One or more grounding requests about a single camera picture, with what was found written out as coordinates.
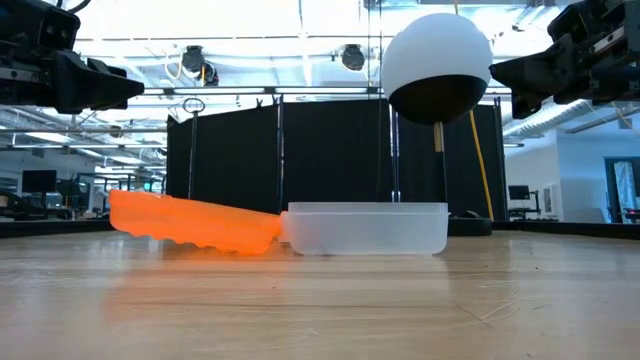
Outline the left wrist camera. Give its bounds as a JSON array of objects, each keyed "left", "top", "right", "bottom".
[{"left": 0, "top": 0, "right": 82, "bottom": 51}]

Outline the orange plastic box lid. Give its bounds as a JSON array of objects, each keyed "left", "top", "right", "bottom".
[{"left": 108, "top": 188, "right": 284, "bottom": 257}]

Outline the clear plastic supply box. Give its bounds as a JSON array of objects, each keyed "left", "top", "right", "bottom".
[{"left": 278, "top": 201, "right": 450, "bottom": 257}]

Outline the dark-framed door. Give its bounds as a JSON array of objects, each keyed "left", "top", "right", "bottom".
[{"left": 603, "top": 156, "right": 640, "bottom": 224}]

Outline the black folding partition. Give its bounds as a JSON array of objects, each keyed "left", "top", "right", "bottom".
[{"left": 165, "top": 97, "right": 507, "bottom": 221}]

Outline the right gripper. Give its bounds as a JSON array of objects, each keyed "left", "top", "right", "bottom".
[{"left": 489, "top": 14, "right": 640, "bottom": 121}]

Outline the black ring-topped stand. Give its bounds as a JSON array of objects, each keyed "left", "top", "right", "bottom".
[{"left": 181, "top": 96, "right": 207, "bottom": 210}]

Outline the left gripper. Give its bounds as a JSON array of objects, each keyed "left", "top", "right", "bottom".
[{"left": 0, "top": 47, "right": 146, "bottom": 116}]

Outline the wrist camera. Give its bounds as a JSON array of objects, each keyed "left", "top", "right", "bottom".
[
  {"left": 0, "top": 0, "right": 82, "bottom": 51},
  {"left": 547, "top": 0, "right": 640, "bottom": 39}
]

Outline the black ceiling spotlight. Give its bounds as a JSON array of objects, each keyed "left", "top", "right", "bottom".
[
  {"left": 180, "top": 44, "right": 220, "bottom": 86},
  {"left": 341, "top": 43, "right": 367, "bottom": 72}
]

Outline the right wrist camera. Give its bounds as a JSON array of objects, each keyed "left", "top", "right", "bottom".
[{"left": 547, "top": 0, "right": 640, "bottom": 39}]

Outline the white globe lamp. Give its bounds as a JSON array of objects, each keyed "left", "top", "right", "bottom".
[{"left": 381, "top": 12, "right": 495, "bottom": 237}]

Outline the yellow cable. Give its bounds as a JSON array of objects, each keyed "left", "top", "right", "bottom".
[{"left": 452, "top": 0, "right": 496, "bottom": 222}]

